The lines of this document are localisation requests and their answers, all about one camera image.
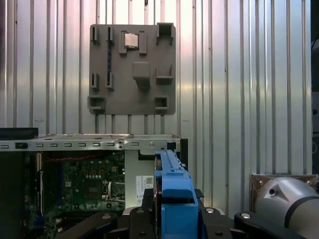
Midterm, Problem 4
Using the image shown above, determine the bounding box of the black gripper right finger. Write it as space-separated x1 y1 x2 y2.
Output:
195 189 307 239

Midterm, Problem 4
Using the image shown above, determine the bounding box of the black PC case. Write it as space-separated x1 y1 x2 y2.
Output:
0 127 189 239

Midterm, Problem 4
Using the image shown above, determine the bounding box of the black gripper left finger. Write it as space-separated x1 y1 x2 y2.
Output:
56 189 161 239

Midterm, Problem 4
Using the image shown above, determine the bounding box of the metal socket cover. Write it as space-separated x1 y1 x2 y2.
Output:
101 179 125 207

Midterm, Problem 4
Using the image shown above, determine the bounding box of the grey parts rack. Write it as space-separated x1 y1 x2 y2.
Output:
87 22 178 117

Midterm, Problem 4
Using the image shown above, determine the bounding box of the silver CPU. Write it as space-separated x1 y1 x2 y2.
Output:
124 33 140 48

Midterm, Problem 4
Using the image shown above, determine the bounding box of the hard disk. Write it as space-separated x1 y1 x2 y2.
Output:
154 149 209 239

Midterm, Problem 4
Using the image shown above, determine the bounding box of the grey power supply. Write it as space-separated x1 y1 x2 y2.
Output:
124 148 180 212

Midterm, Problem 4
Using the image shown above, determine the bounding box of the blue RAM stick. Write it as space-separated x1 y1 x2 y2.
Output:
106 26 113 85

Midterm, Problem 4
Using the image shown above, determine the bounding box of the red wire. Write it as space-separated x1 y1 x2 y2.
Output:
41 154 123 161

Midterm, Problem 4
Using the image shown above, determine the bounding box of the green motherboard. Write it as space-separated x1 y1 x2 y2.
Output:
24 151 125 217

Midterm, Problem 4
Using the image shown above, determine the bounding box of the CPU socket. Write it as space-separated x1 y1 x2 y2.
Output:
83 183 103 200

